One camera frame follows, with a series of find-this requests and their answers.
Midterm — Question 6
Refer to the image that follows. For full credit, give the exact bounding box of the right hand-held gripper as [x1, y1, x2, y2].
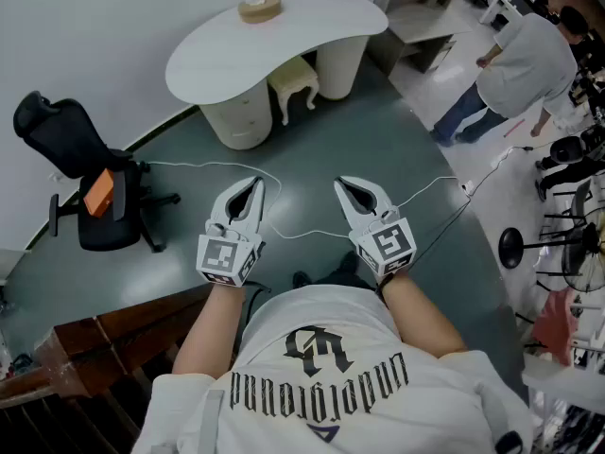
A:
[333, 175, 419, 277]

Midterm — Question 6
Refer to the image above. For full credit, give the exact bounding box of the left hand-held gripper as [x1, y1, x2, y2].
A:
[196, 176, 267, 287]

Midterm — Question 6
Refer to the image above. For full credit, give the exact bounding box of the cream upholstered stool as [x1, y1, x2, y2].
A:
[267, 54, 320, 127]

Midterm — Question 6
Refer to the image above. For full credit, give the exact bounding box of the white curved desk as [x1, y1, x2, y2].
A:
[164, 0, 389, 151]

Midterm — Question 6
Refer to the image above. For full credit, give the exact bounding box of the person's left forearm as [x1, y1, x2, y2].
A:
[172, 281, 247, 375]

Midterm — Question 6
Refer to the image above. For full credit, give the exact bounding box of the person's right forearm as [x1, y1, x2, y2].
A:
[380, 270, 469, 361]

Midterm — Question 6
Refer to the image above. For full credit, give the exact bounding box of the person's right black shoe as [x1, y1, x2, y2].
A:
[336, 250, 359, 277]

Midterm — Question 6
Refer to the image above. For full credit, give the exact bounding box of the orange box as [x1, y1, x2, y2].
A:
[83, 167, 116, 218]

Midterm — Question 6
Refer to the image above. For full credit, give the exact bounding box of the grey wooden desk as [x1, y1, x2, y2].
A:
[366, 2, 474, 75]

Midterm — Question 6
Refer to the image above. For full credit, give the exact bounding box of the person's white printed t-shirt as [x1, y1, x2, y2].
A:
[130, 284, 535, 454]

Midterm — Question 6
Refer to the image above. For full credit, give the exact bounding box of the black mesh office chair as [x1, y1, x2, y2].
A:
[12, 90, 182, 253]

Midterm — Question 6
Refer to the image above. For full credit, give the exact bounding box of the tape roll on desk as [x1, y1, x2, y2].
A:
[236, 0, 284, 25]

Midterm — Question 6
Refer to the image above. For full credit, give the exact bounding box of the black cylindrical machine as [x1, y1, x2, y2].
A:
[535, 134, 605, 202]

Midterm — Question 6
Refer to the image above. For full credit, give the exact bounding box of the black metal rack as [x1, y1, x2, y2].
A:
[541, 177, 599, 236]

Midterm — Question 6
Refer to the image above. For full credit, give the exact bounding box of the pink cloth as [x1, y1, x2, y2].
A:
[532, 285, 577, 367]

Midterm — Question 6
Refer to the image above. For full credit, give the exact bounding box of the white office desk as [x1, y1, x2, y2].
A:
[465, 0, 526, 30]

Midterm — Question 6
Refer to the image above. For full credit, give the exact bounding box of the white side table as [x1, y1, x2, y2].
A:
[522, 357, 605, 418]

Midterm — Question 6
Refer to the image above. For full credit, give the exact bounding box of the black clip-on device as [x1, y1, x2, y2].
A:
[494, 430, 524, 454]

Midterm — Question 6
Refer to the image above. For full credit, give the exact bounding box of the white floor cable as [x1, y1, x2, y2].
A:
[144, 160, 474, 240]

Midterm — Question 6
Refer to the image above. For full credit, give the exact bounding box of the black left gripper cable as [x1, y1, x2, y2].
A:
[231, 279, 274, 357]

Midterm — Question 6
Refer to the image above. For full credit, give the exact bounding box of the black floor cable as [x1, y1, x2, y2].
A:
[410, 144, 535, 264]

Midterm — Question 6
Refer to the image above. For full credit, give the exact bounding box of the brown wooden slatted frame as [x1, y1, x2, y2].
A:
[0, 284, 214, 454]

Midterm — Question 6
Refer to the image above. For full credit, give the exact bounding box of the grey harness strap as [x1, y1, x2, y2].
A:
[197, 388, 226, 454]

